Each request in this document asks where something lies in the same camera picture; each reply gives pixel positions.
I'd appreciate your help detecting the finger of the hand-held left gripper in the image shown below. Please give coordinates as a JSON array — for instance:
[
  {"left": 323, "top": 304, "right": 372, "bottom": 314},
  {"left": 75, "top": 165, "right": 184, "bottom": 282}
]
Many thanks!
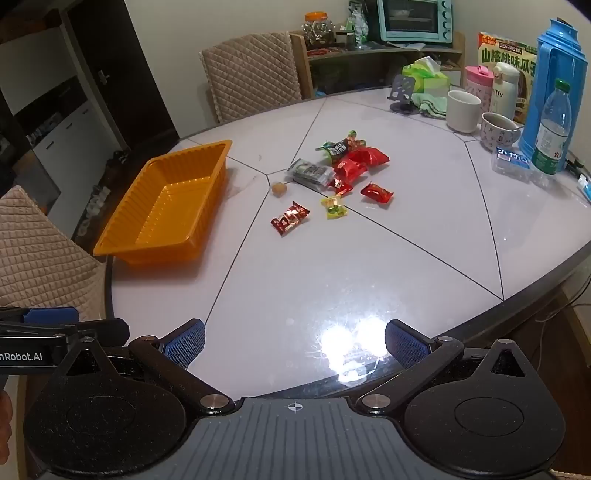
[
  {"left": 0, "top": 306, "right": 80, "bottom": 329},
  {"left": 65, "top": 318, "right": 131, "bottom": 347}
]

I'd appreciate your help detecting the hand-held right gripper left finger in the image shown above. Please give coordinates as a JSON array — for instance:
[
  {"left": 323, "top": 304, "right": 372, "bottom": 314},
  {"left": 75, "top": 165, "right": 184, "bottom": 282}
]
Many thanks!
[{"left": 55, "top": 318, "right": 235, "bottom": 417}]

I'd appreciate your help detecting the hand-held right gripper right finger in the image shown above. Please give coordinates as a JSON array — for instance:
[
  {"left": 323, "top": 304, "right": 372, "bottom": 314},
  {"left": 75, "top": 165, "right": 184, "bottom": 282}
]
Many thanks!
[{"left": 355, "top": 318, "right": 533, "bottom": 417}]

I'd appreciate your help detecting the orange plastic tray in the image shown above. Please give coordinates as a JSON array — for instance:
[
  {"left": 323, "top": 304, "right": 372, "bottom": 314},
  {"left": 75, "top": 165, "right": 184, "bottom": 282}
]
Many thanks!
[{"left": 93, "top": 140, "right": 233, "bottom": 266}]

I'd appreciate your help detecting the yellow green candy packet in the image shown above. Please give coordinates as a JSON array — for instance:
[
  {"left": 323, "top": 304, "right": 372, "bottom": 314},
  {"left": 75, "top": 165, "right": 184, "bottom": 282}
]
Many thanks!
[{"left": 322, "top": 196, "right": 348, "bottom": 220}]

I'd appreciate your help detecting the red brown candy packet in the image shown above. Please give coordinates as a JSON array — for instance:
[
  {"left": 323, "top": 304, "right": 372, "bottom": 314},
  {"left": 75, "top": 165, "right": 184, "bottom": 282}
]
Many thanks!
[{"left": 270, "top": 201, "right": 310, "bottom": 236}]

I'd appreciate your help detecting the red packet with white print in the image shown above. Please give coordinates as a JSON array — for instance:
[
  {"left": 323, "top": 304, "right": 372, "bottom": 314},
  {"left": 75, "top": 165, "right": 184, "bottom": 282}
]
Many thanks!
[{"left": 331, "top": 161, "right": 369, "bottom": 184}]

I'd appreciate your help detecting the crinkled red snack packet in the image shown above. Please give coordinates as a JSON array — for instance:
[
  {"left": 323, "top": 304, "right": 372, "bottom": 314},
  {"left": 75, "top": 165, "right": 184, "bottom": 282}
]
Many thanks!
[{"left": 348, "top": 146, "right": 391, "bottom": 168}]

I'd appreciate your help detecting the clear grey snack packet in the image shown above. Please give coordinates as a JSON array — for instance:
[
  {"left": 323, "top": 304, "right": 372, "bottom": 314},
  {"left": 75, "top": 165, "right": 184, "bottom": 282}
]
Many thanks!
[{"left": 286, "top": 158, "right": 335, "bottom": 193}]

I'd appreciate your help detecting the green black snack bag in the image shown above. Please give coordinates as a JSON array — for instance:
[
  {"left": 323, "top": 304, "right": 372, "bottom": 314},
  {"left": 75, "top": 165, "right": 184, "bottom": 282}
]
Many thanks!
[{"left": 316, "top": 130, "right": 368, "bottom": 164}]

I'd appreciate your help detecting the beige quilted chair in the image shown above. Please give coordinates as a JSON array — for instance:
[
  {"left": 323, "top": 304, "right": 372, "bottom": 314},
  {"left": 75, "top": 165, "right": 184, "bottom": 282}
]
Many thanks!
[
  {"left": 0, "top": 185, "right": 109, "bottom": 324},
  {"left": 199, "top": 31, "right": 303, "bottom": 124}
]

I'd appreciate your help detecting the row of shoes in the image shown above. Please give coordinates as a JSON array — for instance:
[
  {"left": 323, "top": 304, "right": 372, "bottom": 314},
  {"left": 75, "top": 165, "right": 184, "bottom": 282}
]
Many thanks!
[{"left": 76, "top": 150, "right": 132, "bottom": 236}]

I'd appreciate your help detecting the white cabinet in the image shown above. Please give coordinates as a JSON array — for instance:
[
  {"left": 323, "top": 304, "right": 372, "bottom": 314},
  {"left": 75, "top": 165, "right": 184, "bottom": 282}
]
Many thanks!
[{"left": 9, "top": 78, "right": 125, "bottom": 222}]

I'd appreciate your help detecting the clear packet with blue label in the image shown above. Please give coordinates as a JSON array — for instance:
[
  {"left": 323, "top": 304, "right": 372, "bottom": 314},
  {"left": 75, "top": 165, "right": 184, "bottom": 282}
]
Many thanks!
[{"left": 491, "top": 147, "right": 532, "bottom": 183}]

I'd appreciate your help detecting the patterned mug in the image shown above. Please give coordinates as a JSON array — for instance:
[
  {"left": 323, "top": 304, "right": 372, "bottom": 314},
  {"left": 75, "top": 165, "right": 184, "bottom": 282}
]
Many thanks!
[{"left": 480, "top": 112, "right": 522, "bottom": 153}]

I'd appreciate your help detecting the white mug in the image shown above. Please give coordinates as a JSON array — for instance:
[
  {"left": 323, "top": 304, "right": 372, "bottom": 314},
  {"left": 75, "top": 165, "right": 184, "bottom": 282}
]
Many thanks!
[{"left": 445, "top": 90, "right": 483, "bottom": 134}]

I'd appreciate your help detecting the green cloth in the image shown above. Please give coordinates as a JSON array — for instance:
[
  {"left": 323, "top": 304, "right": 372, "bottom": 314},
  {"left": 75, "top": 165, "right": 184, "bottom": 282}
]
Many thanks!
[{"left": 411, "top": 91, "right": 448, "bottom": 118}]

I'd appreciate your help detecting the clear water bottle green cap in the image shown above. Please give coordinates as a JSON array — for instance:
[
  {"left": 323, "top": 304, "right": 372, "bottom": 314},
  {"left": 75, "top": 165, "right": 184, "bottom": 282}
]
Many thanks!
[{"left": 531, "top": 78, "right": 573, "bottom": 176}]

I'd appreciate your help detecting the grey phone stand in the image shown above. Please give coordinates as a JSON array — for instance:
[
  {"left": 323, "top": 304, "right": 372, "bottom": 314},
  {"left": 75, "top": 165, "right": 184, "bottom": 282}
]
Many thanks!
[{"left": 390, "top": 74, "right": 421, "bottom": 114}]

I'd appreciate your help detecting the green tissue pack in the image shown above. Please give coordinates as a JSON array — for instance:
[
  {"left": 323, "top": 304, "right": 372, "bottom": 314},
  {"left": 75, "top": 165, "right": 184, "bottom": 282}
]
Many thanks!
[{"left": 402, "top": 56, "right": 451, "bottom": 93}]

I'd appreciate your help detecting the pink cup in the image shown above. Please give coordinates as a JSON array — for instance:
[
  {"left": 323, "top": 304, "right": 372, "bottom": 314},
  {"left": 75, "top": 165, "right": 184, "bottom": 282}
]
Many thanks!
[{"left": 463, "top": 65, "right": 495, "bottom": 104}]

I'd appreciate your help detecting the dark door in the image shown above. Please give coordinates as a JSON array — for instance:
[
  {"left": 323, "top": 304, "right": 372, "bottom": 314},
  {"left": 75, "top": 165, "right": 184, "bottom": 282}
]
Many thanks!
[{"left": 62, "top": 0, "right": 181, "bottom": 153}]

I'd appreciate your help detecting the white thermos bottle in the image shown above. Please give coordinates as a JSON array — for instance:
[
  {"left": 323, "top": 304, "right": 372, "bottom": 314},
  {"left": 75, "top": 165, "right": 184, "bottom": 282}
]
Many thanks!
[{"left": 491, "top": 61, "right": 519, "bottom": 121}]

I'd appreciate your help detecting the wooden shelf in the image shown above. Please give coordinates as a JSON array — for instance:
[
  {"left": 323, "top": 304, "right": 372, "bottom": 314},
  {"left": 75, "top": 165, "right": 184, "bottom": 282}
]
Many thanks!
[{"left": 290, "top": 30, "right": 466, "bottom": 100}]

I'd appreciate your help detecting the yellow green snack box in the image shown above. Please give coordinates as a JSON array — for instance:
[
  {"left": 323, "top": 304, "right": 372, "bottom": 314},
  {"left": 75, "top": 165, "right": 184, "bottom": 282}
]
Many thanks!
[{"left": 478, "top": 31, "right": 541, "bottom": 125}]

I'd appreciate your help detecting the blue thermos jug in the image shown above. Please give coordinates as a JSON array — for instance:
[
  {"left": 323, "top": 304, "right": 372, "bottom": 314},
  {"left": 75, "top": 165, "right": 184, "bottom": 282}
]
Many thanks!
[{"left": 518, "top": 6, "right": 588, "bottom": 172}]

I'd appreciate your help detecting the teal toaster oven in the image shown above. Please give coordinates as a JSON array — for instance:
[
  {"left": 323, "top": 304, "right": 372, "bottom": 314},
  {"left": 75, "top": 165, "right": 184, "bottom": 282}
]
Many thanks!
[{"left": 376, "top": 0, "right": 454, "bottom": 43}]

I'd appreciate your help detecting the clear jar with orange lid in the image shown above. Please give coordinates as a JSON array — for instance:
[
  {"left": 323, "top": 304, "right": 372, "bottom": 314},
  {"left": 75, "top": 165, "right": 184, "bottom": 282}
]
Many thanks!
[{"left": 302, "top": 11, "right": 335, "bottom": 51}]

